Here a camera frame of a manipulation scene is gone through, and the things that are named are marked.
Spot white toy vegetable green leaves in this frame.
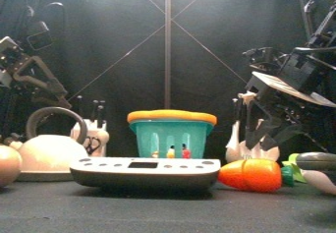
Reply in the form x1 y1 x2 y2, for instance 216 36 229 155
281 152 336 196

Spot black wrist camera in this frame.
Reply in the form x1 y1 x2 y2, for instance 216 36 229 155
241 46 288 75
25 20 54 52

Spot grey toy pan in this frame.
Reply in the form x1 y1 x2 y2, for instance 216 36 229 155
294 151 336 172

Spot round white toy pot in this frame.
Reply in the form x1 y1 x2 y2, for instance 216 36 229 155
0 144 24 190

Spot red toy bottle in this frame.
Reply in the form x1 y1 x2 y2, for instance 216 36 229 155
180 143 193 159

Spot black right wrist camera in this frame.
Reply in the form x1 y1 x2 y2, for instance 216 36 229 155
241 46 288 75

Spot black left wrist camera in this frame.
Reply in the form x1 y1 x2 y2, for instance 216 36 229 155
25 20 54 52

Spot orange toy carrot green top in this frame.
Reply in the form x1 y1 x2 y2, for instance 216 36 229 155
216 158 294 194

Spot white toy kettle grey handle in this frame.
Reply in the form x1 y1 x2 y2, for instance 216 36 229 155
14 106 90 183

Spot white grey toy appliance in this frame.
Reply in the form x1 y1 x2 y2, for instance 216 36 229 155
68 156 222 193

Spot teal basket orange rim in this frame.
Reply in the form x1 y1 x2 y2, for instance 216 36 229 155
125 108 218 160

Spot white toy knife block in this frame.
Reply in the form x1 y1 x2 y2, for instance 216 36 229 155
69 94 112 158

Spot vertical metal frame pole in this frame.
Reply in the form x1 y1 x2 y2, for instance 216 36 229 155
162 0 173 111

